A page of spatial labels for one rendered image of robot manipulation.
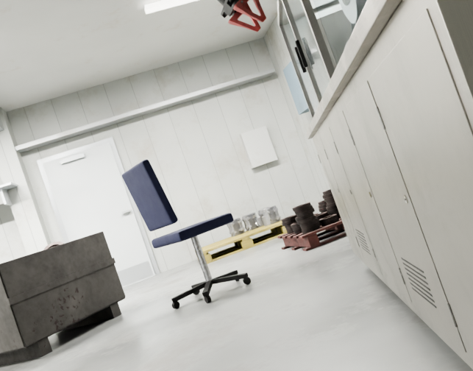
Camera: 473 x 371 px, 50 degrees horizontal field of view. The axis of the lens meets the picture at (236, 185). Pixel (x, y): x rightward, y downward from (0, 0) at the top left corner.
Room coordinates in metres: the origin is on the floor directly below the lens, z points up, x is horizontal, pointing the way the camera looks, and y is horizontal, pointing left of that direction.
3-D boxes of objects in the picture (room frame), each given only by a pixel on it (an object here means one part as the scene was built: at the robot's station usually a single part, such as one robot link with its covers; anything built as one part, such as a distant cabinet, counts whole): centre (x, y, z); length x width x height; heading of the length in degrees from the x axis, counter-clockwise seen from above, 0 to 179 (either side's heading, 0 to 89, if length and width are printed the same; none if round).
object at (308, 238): (5.14, -0.89, 0.22); 1.19 x 0.82 x 0.43; 101
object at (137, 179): (4.11, 0.48, 0.59); 0.69 x 0.66 x 1.19; 105
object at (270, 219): (7.08, 0.18, 0.20); 1.36 x 0.94 x 0.40; 101
